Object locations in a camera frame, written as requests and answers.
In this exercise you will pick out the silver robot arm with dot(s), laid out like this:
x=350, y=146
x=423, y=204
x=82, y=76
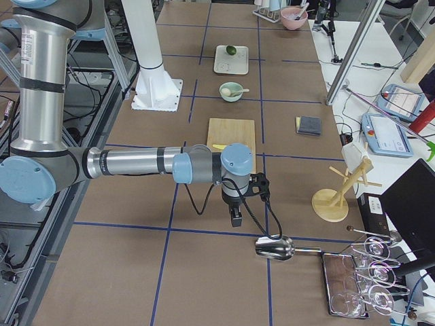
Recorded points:
x=41, y=165

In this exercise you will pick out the blue teach pendant near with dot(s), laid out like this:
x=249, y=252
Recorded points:
x=384, y=137

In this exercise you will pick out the white rectangular tray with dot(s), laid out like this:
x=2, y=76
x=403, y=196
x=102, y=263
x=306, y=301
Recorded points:
x=237, y=64

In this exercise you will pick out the pink bowl with ice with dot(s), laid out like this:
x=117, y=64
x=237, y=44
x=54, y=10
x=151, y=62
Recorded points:
x=291, y=18

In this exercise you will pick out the smart watch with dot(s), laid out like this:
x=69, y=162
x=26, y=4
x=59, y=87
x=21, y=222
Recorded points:
x=378, y=65

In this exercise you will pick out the blue teach pendant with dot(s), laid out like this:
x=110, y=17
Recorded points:
x=401, y=102
x=384, y=137

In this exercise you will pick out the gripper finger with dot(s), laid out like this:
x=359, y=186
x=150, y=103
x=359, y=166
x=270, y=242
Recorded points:
x=236, y=217

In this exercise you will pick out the blue teach pendant far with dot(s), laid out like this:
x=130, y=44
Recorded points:
x=401, y=102

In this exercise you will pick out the green avocado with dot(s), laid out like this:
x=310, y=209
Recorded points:
x=231, y=50

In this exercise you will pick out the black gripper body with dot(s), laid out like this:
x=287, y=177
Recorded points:
x=232, y=203

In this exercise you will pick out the aluminium frame post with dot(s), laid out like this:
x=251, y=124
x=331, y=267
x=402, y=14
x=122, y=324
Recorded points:
x=372, y=11

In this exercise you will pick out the light green bowl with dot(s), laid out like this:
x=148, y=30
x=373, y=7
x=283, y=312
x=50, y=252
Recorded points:
x=232, y=86

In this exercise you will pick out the wooden mug tree stand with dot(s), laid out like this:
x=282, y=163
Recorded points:
x=330, y=204

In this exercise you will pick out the black tripod stick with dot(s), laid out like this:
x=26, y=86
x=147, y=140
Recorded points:
x=324, y=20

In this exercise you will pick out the black monitor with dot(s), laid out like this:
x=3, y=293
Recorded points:
x=409, y=204

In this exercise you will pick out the metal scoop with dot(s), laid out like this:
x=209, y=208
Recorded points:
x=282, y=249

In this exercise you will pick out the wooden cutting board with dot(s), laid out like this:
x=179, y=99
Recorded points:
x=227, y=131

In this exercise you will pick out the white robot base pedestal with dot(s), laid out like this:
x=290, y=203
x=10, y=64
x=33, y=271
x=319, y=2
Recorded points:
x=155, y=89

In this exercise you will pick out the black wire glass rack tray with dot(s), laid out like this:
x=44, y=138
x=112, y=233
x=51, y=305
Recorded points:
x=362, y=279

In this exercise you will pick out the grey folded cloth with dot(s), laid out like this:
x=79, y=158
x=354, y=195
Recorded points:
x=308, y=125

